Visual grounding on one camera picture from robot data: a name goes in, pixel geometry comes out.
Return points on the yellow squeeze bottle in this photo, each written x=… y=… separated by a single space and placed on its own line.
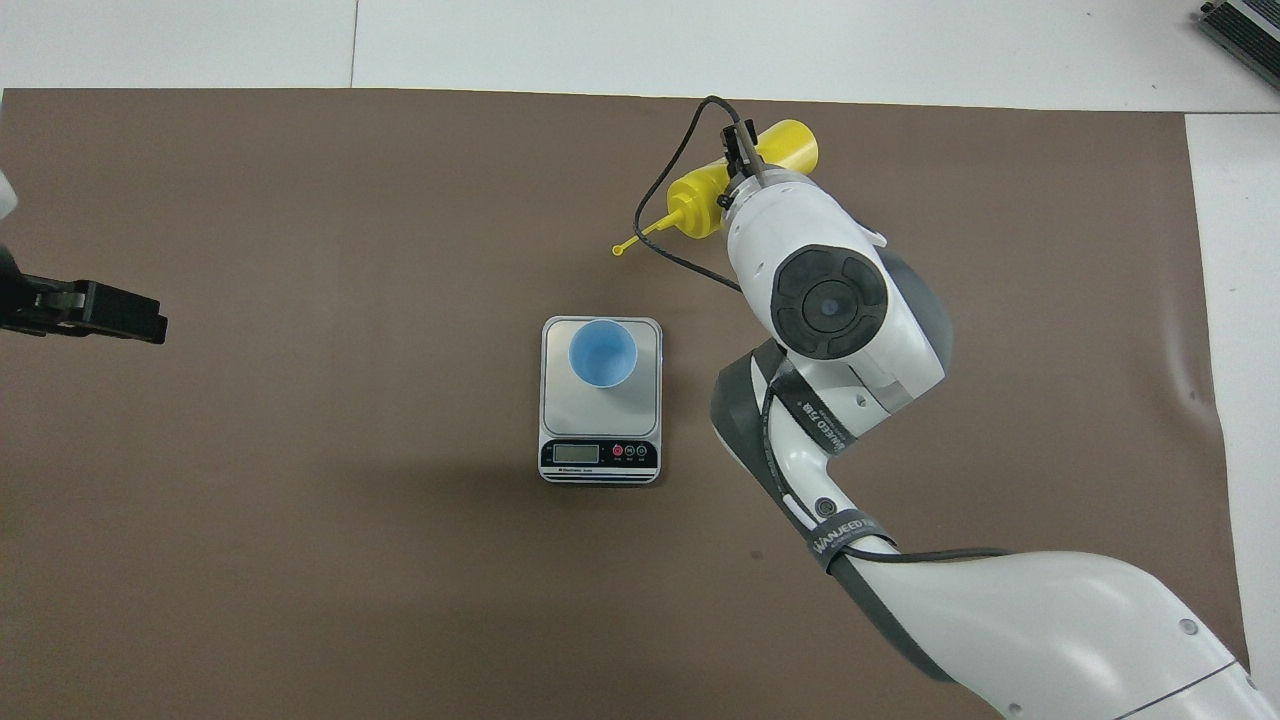
x=705 y=195

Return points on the light blue plastic cup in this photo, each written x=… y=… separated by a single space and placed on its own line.
x=603 y=352

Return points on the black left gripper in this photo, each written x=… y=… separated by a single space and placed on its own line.
x=40 y=310

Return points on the grey metal device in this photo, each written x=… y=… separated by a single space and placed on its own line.
x=1250 y=30

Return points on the silver digital kitchen scale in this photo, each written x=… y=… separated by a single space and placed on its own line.
x=600 y=420

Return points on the brown table mat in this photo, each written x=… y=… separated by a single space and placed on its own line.
x=300 y=500

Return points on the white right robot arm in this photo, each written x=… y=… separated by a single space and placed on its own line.
x=1050 y=620

